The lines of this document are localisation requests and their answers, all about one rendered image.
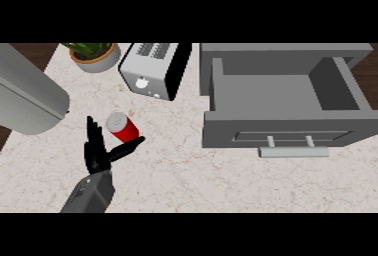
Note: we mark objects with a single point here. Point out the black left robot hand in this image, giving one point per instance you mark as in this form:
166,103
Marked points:
98,156

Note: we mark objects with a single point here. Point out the red can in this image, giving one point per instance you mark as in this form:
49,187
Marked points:
126,128

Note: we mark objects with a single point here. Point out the grey open drawer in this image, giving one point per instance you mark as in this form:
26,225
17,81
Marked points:
290,111

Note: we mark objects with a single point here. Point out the large grey rounded appliance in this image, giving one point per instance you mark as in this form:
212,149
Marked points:
26,93

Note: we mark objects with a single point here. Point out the silver toaster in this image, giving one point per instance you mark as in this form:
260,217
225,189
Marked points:
153,71

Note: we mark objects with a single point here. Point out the potted green plant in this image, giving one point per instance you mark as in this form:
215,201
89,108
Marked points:
95,56

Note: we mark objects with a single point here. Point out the grey cabinet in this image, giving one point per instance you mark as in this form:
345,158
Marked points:
275,56

